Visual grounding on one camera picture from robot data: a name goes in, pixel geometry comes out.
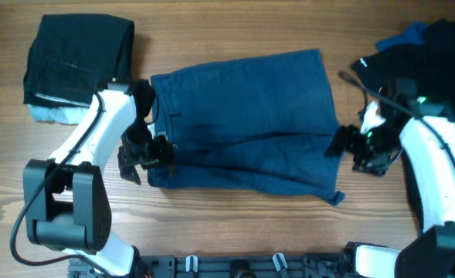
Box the black garment pile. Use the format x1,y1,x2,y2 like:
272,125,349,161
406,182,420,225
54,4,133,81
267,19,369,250
350,19,455,232

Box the blue garment under pile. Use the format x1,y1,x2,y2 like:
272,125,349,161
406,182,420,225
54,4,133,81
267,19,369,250
375,22,429,52

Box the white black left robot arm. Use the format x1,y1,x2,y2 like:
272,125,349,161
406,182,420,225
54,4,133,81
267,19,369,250
10,78,174,277

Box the folded dark green trousers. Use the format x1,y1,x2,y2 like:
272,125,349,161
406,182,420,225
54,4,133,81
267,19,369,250
23,14,134,107

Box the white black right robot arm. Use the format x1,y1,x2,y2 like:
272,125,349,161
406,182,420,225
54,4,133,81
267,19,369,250
327,72,455,277

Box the navy blue shorts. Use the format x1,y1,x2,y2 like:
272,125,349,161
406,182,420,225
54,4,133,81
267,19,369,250
148,49,345,205

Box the folded light grey garment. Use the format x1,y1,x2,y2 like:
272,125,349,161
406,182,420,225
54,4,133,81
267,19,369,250
28,104,88,125

